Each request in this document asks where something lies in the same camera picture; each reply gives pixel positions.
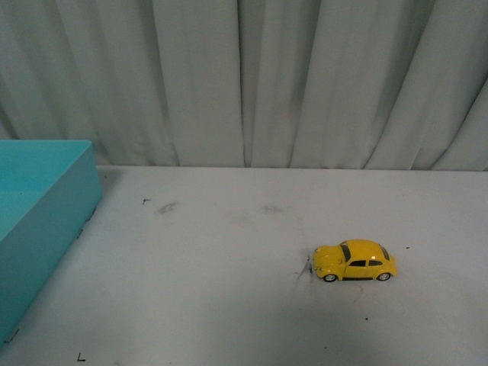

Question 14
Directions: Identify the yellow beetle toy car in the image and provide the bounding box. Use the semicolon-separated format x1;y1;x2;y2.
313;239;397;283

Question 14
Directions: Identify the grey-white curtain backdrop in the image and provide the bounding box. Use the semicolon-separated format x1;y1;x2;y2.
1;1;487;171

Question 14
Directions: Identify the turquoise plastic storage bin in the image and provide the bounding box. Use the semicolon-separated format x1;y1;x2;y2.
1;140;102;345

